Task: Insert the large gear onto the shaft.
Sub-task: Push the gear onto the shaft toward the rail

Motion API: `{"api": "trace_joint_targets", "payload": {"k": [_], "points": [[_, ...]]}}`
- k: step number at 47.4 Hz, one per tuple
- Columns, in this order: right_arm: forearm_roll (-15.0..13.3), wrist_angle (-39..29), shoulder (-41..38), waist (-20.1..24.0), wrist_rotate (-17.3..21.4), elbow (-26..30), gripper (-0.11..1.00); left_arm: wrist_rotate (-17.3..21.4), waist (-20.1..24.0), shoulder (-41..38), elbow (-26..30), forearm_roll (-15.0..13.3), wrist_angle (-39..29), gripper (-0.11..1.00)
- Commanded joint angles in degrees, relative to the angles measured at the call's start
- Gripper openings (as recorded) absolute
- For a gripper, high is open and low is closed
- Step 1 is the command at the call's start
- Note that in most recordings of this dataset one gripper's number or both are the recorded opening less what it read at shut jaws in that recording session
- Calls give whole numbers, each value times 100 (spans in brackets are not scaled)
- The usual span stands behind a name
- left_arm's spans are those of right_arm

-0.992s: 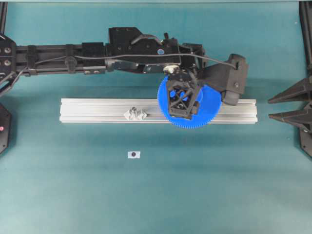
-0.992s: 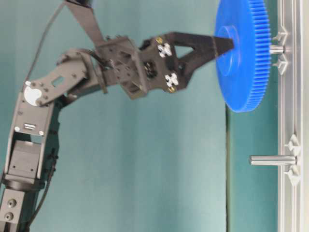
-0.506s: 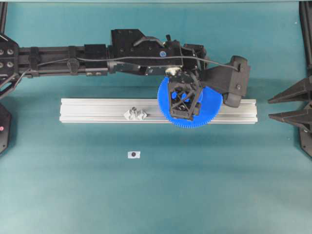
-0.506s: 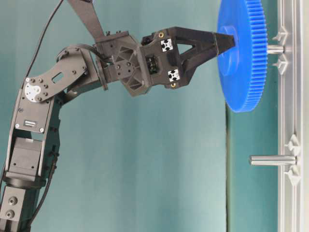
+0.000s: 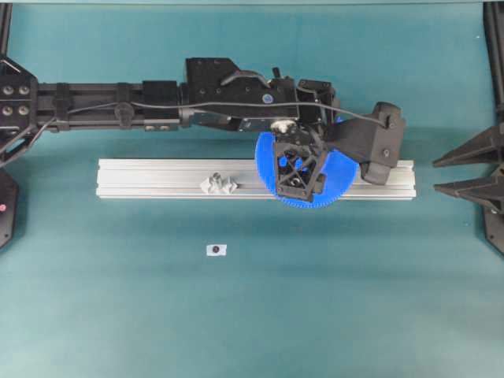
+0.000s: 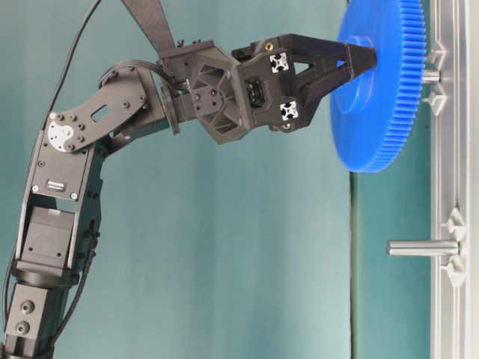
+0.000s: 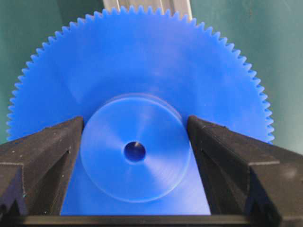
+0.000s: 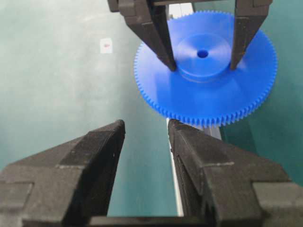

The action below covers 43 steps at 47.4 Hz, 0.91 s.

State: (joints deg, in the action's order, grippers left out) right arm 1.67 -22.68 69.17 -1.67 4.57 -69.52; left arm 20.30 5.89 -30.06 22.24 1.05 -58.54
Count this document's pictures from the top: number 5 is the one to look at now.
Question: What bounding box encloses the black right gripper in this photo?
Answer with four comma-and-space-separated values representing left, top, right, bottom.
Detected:
432, 122, 503, 252

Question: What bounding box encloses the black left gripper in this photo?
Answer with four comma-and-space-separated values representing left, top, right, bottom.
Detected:
235, 67, 342, 200

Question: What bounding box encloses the large blue gear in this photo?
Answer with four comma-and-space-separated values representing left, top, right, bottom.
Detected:
254, 121, 358, 209

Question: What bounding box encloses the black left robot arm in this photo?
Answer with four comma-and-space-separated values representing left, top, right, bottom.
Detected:
1, 56, 341, 202

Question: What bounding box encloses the white marker sticker with dot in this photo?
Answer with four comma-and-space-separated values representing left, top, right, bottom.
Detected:
206, 244, 227, 257

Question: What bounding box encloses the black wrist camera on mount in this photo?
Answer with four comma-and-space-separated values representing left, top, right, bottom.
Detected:
324, 102, 406, 185

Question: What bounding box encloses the aluminium extrusion rail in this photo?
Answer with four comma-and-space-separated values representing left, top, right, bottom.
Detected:
96, 159, 417, 201

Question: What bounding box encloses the steel shaft at rail middle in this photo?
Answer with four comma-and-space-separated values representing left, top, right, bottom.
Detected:
209, 172, 222, 193

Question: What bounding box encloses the clear bracket beside middle shaft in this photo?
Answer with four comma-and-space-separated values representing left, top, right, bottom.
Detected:
200, 177, 215, 195

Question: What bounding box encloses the black right frame post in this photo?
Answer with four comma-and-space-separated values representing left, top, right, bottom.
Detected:
483, 1, 503, 109

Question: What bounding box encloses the black frame post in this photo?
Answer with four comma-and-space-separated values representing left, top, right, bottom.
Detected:
0, 2, 13, 55
483, 1, 503, 109

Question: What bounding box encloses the black camera cable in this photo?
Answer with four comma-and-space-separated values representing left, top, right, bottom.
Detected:
0, 100, 395, 154

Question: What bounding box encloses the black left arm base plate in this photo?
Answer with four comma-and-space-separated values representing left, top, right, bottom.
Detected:
0, 169, 19, 247

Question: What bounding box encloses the black left frame post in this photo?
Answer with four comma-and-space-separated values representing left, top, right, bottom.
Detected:
0, 2, 13, 55

